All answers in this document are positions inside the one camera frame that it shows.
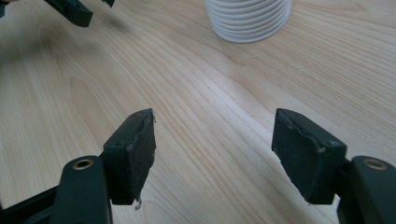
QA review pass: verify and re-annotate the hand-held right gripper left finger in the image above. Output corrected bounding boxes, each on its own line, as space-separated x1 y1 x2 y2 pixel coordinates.
102 107 157 206

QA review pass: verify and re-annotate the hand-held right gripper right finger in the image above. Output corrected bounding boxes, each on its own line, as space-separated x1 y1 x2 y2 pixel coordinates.
271 107 348 205

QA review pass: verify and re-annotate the stack of white paper cups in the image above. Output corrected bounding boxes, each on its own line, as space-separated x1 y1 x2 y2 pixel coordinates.
205 0 292 44

